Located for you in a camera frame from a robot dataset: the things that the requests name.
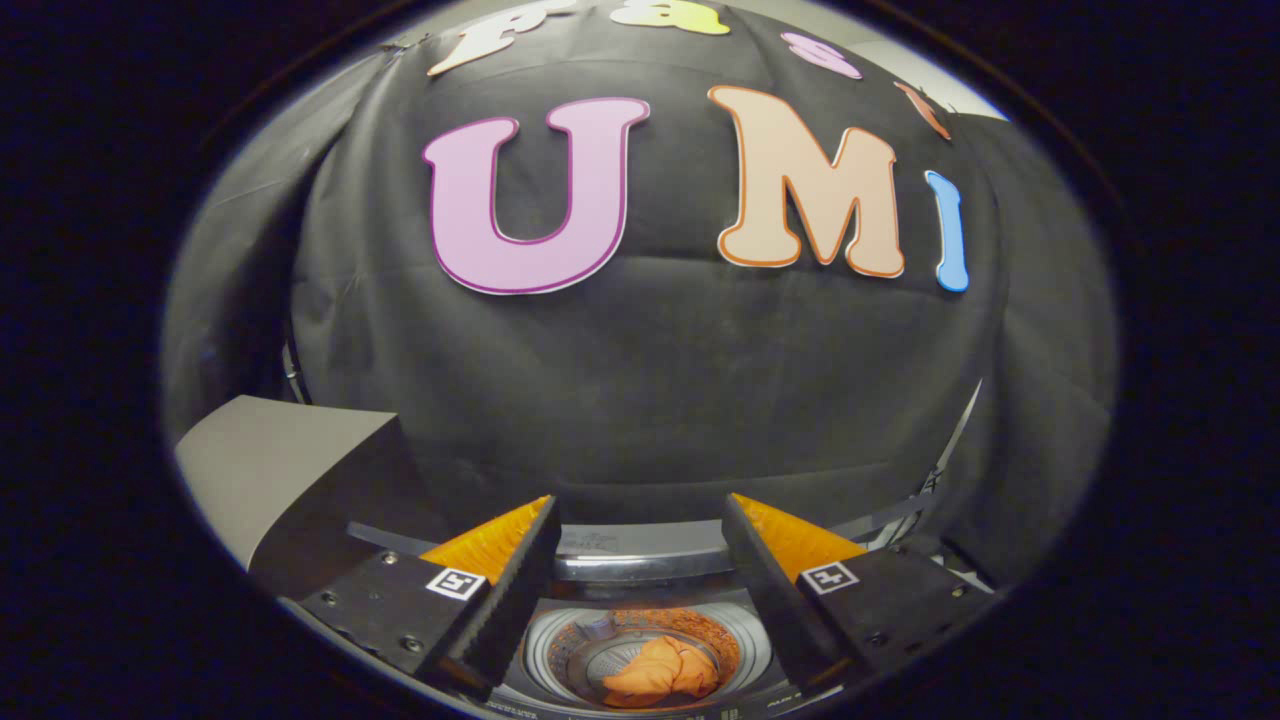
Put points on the dark cabinet with cream door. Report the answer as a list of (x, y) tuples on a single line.
[(270, 450)]

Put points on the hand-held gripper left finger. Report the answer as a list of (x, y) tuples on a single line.
[(515, 590)]

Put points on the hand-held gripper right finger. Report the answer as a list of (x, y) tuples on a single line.
[(770, 600)]

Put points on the orange polo shirt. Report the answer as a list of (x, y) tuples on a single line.
[(660, 672)]

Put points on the metal light stand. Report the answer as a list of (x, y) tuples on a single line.
[(950, 450), (291, 365)]

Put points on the black backdrop cloth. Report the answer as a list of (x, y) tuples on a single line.
[(650, 380)]

